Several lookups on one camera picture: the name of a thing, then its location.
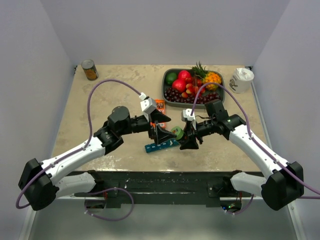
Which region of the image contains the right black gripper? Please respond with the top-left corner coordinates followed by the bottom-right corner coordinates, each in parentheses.
top-left (179, 118), bottom-right (217, 150)

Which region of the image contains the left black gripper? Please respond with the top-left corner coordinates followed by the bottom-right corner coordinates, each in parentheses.
top-left (119, 108), bottom-right (177, 144)

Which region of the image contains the teal weekly pill organizer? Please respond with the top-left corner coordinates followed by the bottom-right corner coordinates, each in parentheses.
top-left (144, 139), bottom-right (180, 153)

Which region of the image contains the green black pill bottle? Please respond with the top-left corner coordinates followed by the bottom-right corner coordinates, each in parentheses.
top-left (171, 126), bottom-right (185, 141)

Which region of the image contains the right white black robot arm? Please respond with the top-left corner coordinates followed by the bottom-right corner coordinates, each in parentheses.
top-left (176, 100), bottom-right (304, 211)

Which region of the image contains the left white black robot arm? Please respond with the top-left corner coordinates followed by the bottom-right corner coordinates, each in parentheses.
top-left (18, 106), bottom-right (174, 211)

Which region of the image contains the orange cardboard box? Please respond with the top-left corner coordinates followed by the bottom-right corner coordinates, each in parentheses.
top-left (155, 99), bottom-right (166, 129)

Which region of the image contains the gray fruit tray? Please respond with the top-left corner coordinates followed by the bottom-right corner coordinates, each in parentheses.
top-left (162, 68), bottom-right (226, 109)

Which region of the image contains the purple grape bunch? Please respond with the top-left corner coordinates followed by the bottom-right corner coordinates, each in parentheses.
top-left (164, 87), bottom-right (221, 105)

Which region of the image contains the lower red apple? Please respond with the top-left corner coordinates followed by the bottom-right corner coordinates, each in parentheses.
top-left (171, 79), bottom-right (187, 93)

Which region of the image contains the red apple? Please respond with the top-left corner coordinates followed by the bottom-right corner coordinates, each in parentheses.
top-left (177, 70), bottom-right (192, 80)
top-left (171, 79), bottom-right (187, 93)

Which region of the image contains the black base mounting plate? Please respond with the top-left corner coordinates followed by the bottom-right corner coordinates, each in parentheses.
top-left (75, 170), bottom-right (239, 208)

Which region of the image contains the green lime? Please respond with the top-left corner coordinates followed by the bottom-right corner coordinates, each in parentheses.
top-left (165, 72), bottom-right (178, 86)

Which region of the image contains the upper red apple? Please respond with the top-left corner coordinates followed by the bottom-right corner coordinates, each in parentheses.
top-left (177, 70), bottom-right (192, 80)

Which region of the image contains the toy pineapple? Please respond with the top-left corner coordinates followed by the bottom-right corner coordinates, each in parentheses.
top-left (191, 61), bottom-right (222, 89)

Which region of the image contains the white paper towel roll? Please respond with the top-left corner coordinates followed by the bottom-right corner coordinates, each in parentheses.
top-left (229, 67), bottom-right (255, 94)

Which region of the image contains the tin can with fruit label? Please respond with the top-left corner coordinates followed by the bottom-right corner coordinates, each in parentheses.
top-left (81, 59), bottom-right (99, 81)

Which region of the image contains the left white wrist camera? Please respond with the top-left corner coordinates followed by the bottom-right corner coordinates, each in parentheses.
top-left (139, 92), bottom-right (157, 121)

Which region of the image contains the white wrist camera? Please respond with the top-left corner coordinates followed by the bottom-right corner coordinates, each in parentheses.
top-left (181, 108), bottom-right (197, 129)
top-left (139, 92), bottom-right (157, 121)

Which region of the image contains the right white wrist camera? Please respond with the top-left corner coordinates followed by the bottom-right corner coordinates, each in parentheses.
top-left (181, 108), bottom-right (197, 129)

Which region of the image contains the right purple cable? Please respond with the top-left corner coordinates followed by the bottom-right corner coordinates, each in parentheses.
top-left (190, 82), bottom-right (320, 199)

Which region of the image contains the purple cable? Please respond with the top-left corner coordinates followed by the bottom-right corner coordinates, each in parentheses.
top-left (190, 82), bottom-right (320, 199)
top-left (15, 79), bottom-right (145, 209)

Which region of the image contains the aluminium frame rail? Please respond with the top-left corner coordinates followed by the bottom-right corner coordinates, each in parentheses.
top-left (251, 83), bottom-right (307, 240)

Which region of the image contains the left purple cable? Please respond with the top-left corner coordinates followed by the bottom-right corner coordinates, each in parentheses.
top-left (15, 79), bottom-right (145, 209)

